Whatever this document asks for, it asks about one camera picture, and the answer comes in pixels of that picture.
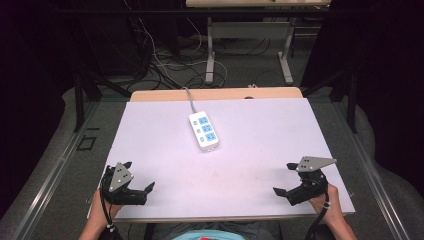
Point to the white table board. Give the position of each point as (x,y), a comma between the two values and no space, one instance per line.
(240,166)

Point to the person's teal shirt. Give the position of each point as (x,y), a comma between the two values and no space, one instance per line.
(208,236)

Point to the person's left hand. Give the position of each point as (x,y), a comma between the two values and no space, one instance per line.
(97,210)

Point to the wooden table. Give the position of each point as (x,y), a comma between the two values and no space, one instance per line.
(226,94)

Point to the person's right hand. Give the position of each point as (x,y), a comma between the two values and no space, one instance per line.
(328,206)

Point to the black metal stand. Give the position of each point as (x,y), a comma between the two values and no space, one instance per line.
(350,100)
(80,100)

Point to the aluminium floor rail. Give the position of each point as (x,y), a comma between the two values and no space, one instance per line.
(376,173)
(53,173)

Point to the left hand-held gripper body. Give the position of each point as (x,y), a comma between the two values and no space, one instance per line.
(119,186)

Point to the white power strip blue sockets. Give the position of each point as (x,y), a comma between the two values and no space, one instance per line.
(204,131)

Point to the white desk with metal legs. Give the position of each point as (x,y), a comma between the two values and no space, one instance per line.
(250,30)

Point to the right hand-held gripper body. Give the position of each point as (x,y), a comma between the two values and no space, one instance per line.
(310,181)

